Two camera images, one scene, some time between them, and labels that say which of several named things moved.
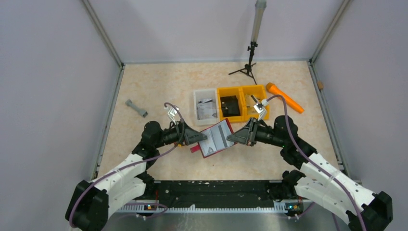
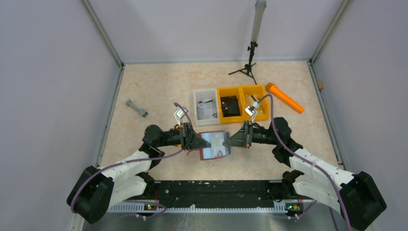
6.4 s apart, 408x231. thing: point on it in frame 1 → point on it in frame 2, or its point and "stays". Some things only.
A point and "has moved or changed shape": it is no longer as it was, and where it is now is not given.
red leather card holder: (216, 140) has moved or changed shape
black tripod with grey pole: (259, 13) stays
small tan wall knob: (320, 84) stays
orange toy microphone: (289, 100) stays
